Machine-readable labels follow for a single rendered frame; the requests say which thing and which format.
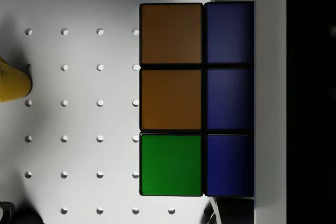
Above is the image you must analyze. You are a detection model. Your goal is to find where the black mug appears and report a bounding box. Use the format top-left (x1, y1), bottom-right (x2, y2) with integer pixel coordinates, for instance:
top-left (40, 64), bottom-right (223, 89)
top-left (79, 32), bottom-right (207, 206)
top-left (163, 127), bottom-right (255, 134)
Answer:
top-left (0, 201), bottom-right (16, 224)

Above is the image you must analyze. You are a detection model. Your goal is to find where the puzzle cube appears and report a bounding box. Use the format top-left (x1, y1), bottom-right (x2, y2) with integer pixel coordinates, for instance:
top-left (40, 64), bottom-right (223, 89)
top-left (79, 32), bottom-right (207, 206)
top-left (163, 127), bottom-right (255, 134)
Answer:
top-left (139, 1), bottom-right (255, 198)

